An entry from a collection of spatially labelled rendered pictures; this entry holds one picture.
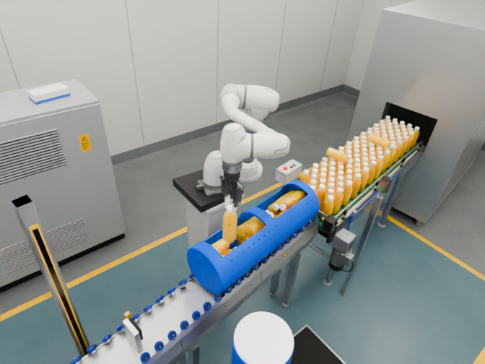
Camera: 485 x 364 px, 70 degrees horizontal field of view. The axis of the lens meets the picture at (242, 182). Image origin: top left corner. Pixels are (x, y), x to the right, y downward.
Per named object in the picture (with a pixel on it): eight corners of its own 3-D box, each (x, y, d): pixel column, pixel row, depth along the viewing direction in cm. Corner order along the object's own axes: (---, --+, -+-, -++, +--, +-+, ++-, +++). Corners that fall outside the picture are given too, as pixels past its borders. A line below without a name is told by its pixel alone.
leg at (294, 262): (280, 304, 295) (291, 253, 257) (284, 300, 298) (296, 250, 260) (286, 308, 292) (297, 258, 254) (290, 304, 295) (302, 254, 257)
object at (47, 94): (29, 100, 250) (26, 90, 245) (63, 91, 264) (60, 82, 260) (36, 106, 244) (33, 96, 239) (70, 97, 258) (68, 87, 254)
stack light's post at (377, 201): (339, 293, 306) (375, 196, 240) (342, 290, 309) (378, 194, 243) (343, 296, 304) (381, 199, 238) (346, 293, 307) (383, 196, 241)
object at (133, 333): (127, 339, 168) (122, 321, 159) (134, 334, 170) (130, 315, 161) (138, 354, 163) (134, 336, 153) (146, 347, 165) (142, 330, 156)
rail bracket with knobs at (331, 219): (318, 228, 241) (321, 217, 235) (324, 223, 245) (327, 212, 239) (330, 235, 236) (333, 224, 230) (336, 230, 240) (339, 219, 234)
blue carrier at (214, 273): (185, 271, 198) (185, 237, 180) (281, 203, 251) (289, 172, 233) (220, 305, 184) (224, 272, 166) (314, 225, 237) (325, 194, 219)
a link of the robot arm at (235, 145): (219, 165, 145) (251, 165, 146) (220, 131, 136) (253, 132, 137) (220, 151, 154) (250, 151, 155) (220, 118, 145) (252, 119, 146)
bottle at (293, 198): (304, 200, 229) (286, 213, 218) (295, 194, 233) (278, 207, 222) (306, 192, 225) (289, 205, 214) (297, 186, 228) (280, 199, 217)
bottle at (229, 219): (223, 231, 182) (224, 204, 171) (237, 233, 182) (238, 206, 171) (221, 241, 176) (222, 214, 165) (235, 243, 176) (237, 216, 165)
